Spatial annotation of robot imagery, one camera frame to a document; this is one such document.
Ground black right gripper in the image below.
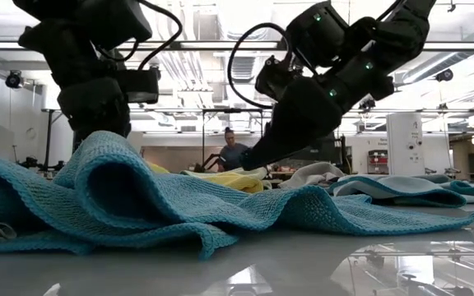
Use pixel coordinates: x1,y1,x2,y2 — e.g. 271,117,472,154
240,77,345,172

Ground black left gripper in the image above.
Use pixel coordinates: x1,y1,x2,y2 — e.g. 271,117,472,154
58,77,132,139

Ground yellow microfiber towel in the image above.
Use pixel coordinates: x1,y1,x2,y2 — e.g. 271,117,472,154
146,160,265,194

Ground grey microfiber towel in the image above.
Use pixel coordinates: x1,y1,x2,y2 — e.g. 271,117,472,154
277,161,347,190

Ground light blue microfiber towel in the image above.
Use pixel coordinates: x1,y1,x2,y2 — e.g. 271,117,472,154
329,174,474,209

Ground teal blue microfiber towel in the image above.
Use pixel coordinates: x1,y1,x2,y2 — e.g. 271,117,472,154
0,130,474,261

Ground person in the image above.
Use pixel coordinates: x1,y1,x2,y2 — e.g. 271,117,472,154
218,127,250,173

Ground black monitor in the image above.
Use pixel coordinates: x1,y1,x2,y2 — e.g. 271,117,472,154
298,135,343,165

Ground red storage shelf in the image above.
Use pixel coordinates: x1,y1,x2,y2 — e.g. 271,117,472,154
367,149,389,174

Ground white kiosk column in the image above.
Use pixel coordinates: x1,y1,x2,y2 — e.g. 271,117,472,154
386,112,426,177

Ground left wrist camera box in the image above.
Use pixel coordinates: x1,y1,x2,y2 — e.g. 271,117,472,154
115,67,160,104

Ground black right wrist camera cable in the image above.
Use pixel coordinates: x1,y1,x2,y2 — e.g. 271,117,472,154
227,22,291,110

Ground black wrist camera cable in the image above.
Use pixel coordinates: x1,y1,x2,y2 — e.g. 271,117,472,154
227,22,291,110
96,0,184,71

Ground black left wrist camera cable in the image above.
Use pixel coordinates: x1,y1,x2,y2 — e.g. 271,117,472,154
96,0,184,71

